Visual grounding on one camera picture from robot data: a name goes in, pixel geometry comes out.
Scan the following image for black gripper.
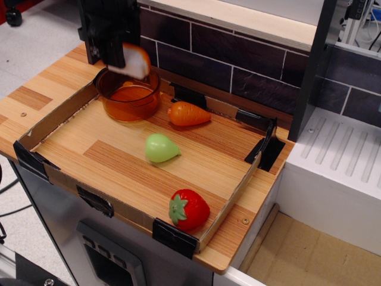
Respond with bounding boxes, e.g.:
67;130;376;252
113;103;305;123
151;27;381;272
82;1;140;68

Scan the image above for orange transparent plastic pot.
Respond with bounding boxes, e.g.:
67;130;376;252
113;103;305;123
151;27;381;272
94;68;161;122

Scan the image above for cardboard fence with black tape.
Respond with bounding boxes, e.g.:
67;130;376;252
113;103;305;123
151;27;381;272
14;81;292;259

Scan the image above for orange toy carrot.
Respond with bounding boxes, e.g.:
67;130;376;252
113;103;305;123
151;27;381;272
167;101;211;126

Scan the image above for black chair caster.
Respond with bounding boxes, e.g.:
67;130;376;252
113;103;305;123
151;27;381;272
5;7;23;27

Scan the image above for green toy pear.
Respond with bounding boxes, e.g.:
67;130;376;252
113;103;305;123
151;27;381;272
145;133;181;163

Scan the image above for red toy strawberry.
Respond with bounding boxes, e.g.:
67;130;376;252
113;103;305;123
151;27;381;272
168;189;210;231

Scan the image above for grey toy oven front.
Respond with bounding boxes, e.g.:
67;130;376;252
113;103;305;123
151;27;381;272
11;163;214;285

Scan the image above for white toy sink drainboard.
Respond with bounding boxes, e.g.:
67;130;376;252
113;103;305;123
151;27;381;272
276;108;380;254

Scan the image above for dark grey vertical post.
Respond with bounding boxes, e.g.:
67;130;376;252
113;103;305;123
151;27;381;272
288;1;337;142

